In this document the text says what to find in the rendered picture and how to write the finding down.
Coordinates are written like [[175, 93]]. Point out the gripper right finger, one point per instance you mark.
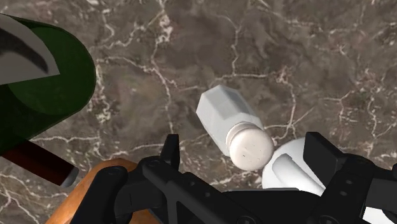
[[344, 173]]

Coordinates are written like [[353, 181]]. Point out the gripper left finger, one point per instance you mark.
[[173, 189]]

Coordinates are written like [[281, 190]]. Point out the white mug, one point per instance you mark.
[[288, 170]]

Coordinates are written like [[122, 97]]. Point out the dark red rod grey tip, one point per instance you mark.
[[37, 163]]

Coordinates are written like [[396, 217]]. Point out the brown wooden rounded board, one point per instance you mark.
[[77, 192]]

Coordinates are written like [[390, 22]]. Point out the dark green bottle pale label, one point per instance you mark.
[[49, 90]]

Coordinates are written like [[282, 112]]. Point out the white salt shaker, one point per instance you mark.
[[226, 114]]

